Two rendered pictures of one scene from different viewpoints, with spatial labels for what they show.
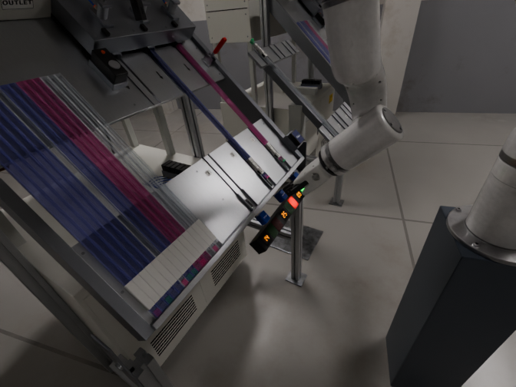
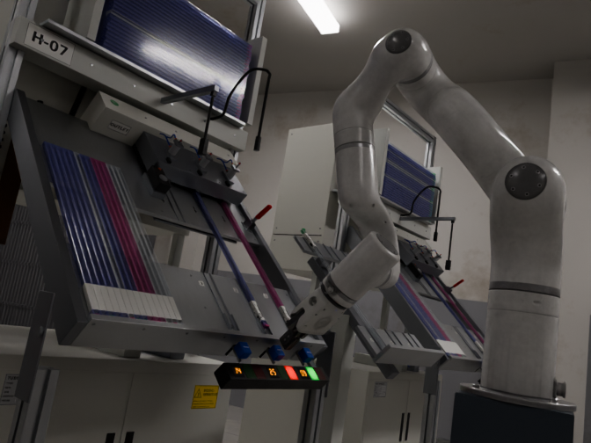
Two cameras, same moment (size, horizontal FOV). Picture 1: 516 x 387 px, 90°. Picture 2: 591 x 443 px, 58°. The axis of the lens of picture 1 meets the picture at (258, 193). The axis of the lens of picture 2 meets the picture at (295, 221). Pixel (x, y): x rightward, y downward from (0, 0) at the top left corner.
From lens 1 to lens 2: 76 cm
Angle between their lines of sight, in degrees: 46
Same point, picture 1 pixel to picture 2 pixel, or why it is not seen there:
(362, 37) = (356, 170)
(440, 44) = not seen: outside the picture
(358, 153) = (353, 269)
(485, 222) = (486, 362)
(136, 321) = (78, 305)
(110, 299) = (69, 280)
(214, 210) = (192, 307)
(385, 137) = (375, 250)
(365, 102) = not seen: hidden behind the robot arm
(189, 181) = (178, 275)
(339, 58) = (340, 185)
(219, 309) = not seen: outside the picture
